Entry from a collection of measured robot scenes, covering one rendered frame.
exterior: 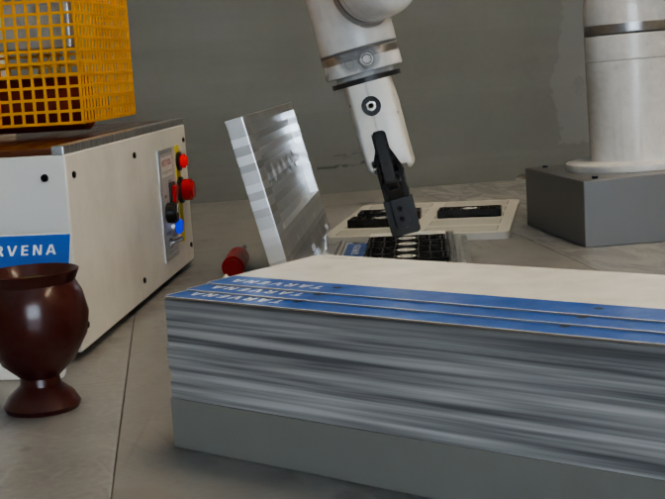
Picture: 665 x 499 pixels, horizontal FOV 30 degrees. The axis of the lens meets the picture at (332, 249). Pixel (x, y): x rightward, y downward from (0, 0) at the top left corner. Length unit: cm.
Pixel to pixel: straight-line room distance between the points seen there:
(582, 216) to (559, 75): 219
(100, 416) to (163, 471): 16
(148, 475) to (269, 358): 11
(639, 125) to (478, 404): 108
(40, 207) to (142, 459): 36
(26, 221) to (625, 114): 90
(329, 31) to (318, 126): 236
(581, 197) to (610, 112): 16
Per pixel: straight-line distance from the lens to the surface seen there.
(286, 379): 79
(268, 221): 122
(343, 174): 368
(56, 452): 89
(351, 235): 180
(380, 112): 130
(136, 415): 97
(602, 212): 165
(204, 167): 365
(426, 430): 73
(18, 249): 114
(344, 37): 131
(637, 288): 78
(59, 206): 115
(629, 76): 174
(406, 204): 134
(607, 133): 176
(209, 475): 81
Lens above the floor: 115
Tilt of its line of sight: 8 degrees down
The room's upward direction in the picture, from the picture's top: 3 degrees counter-clockwise
